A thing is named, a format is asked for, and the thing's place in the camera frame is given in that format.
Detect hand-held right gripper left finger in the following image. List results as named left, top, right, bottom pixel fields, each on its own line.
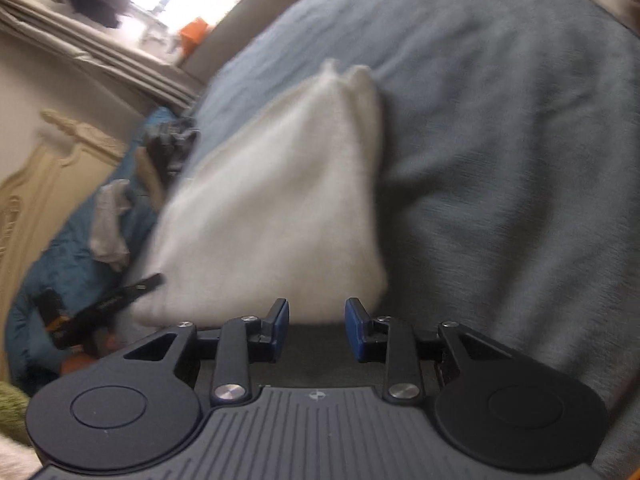
left=122, top=298, right=291, bottom=405

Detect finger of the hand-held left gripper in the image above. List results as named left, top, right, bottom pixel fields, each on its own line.
left=131, top=272, right=166, bottom=295

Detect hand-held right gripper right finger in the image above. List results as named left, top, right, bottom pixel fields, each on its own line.
left=345, top=297, right=516, bottom=403

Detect cream fleece garment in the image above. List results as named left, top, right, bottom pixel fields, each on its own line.
left=125, top=58, right=390, bottom=328

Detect blue quilt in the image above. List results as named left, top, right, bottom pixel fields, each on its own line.
left=5, top=107, right=201, bottom=396

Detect white shirt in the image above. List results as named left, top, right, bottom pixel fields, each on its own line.
left=89, top=179, right=133, bottom=272

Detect tan pants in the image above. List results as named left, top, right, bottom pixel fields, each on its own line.
left=135, top=152, right=168, bottom=211

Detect green shaggy rug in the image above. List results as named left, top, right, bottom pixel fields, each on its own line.
left=0, top=382, right=31, bottom=443

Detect dark grey garment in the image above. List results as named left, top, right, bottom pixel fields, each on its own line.
left=142, top=117, right=201, bottom=183

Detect cream carved headboard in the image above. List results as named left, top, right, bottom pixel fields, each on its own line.
left=0, top=109, right=128, bottom=381

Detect white shaggy rug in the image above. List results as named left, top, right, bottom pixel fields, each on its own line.
left=0, top=435, right=38, bottom=480

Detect beige curtain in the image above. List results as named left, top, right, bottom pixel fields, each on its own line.
left=0, top=0, right=206, bottom=111

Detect orange bag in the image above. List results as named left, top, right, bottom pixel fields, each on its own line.
left=179, top=17, right=211, bottom=57

